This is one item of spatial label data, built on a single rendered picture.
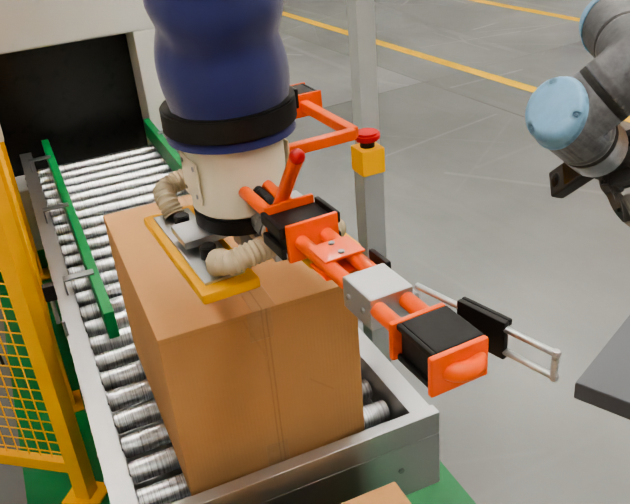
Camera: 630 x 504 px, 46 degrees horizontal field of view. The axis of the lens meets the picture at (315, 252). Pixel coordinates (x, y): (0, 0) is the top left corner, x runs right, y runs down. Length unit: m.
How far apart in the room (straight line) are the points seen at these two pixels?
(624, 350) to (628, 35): 0.78
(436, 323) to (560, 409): 1.84
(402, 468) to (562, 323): 1.47
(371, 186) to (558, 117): 1.01
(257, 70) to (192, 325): 0.50
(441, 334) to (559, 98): 0.40
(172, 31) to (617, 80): 0.62
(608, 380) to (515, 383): 1.17
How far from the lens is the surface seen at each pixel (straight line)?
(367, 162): 1.95
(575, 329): 3.02
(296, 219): 1.08
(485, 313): 0.85
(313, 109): 1.57
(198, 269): 1.24
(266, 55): 1.17
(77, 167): 3.47
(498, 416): 2.59
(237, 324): 1.41
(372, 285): 0.91
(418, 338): 0.81
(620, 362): 1.63
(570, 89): 1.05
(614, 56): 1.06
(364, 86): 4.52
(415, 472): 1.75
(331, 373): 1.56
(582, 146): 1.08
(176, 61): 1.17
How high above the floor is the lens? 1.72
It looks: 29 degrees down
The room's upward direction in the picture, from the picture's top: 5 degrees counter-clockwise
